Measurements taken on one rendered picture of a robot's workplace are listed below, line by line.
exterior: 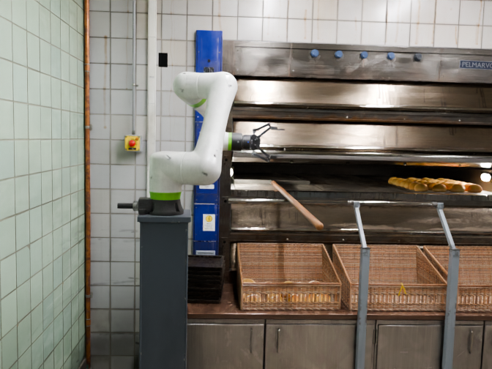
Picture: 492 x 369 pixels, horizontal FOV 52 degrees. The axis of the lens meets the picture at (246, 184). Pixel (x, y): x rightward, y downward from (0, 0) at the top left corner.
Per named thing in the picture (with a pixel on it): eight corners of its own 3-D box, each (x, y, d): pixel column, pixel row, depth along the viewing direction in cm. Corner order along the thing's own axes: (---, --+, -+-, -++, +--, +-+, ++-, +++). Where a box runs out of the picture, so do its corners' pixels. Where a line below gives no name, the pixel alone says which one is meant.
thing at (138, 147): (126, 151, 312) (126, 135, 311) (142, 151, 313) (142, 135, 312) (124, 151, 305) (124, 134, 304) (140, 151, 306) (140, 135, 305)
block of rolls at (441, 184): (386, 183, 399) (386, 176, 399) (445, 184, 402) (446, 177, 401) (416, 191, 339) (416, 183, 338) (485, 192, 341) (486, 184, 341)
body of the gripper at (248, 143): (242, 133, 264) (260, 134, 265) (241, 149, 265) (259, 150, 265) (243, 133, 257) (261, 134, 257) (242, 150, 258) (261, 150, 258)
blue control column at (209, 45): (201, 285, 517) (205, 70, 497) (217, 285, 517) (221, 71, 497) (190, 373, 325) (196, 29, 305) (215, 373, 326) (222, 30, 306)
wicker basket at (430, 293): (329, 285, 325) (331, 243, 323) (415, 286, 328) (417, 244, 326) (348, 311, 277) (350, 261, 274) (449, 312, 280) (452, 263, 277)
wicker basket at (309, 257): (234, 285, 321) (236, 241, 319) (322, 285, 326) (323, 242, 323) (239, 311, 273) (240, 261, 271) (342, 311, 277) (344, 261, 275)
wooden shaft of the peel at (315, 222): (323, 230, 189) (323, 222, 189) (315, 230, 189) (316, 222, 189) (275, 184, 360) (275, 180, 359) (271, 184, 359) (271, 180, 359)
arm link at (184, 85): (195, 94, 213) (198, 66, 215) (167, 94, 216) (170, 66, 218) (208, 108, 230) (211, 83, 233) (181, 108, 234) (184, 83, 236)
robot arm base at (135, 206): (116, 215, 195) (116, 200, 195) (120, 209, 210) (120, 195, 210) (184, 216, 199) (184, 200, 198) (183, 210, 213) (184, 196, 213)
